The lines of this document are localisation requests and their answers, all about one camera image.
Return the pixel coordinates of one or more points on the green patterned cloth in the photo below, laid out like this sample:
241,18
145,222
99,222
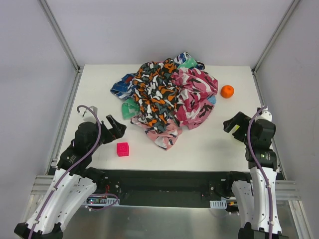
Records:
130,109

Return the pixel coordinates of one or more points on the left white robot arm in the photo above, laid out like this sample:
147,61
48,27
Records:
73,182

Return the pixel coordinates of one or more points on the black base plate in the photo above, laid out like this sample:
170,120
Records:
182,189

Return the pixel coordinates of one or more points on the light pink camouflage cloth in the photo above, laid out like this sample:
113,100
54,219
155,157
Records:
164,140

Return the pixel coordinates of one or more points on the orange ball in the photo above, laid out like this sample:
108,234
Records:
227,91

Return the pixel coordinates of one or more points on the right aluminium frame post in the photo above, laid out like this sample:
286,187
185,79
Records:
280,27

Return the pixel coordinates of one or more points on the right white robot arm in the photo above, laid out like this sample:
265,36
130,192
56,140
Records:
256,193

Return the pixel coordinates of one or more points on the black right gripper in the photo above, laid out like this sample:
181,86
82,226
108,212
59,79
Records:
238,125

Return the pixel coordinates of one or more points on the left aluminium frame post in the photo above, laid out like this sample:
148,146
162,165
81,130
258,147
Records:
59,34

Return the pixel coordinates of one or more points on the orange black camouflage cloth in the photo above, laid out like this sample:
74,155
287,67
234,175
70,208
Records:
155,93

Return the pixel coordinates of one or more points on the pink cube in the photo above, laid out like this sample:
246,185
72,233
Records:
122,149

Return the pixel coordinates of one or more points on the aluminium frame post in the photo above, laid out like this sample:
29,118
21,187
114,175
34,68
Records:
280,27
59,34

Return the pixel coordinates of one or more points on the white blue patterned cloth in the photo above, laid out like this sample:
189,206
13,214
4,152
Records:
187,61

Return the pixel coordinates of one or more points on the light blue cloth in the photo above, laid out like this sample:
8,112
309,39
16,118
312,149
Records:
212,100

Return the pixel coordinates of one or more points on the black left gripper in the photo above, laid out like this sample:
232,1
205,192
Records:
108,131

